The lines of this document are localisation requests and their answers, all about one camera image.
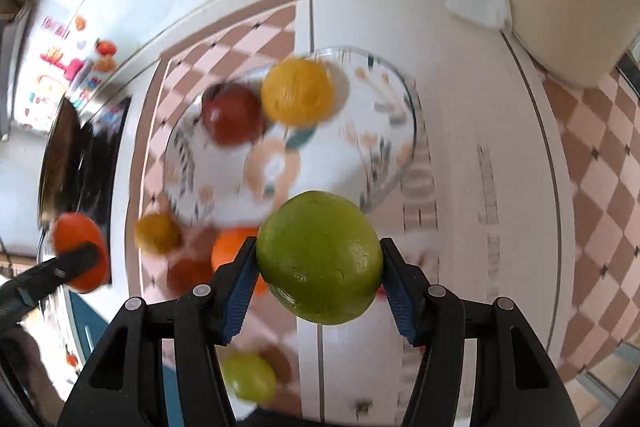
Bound dark orange tangerine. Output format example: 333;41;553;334
167;258;213;296

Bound bright orange front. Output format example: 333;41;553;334
51;212;110;294

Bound large green apple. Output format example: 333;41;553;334
256;191;383;325

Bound small green apple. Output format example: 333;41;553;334
221;352;278;404

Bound small yellow citrus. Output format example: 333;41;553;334
134;211;183;256

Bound checkered kitchen mat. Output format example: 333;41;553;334
112;0;639;426

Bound black wok pan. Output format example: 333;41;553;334
38;96;93;229

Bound floral oval plate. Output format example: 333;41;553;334
163;46;419;228

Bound black induction cooktop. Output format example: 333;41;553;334
76;96;131;233

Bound dark red apple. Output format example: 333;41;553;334
202;82;266;146

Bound yellow lemon on plate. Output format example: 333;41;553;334
260;58;335;128

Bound range hood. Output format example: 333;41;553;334
0;0;32;142

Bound white crumpled tissue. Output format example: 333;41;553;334
445;0;512;30

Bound colourful wall stickers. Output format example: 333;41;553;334
13;14;118;133

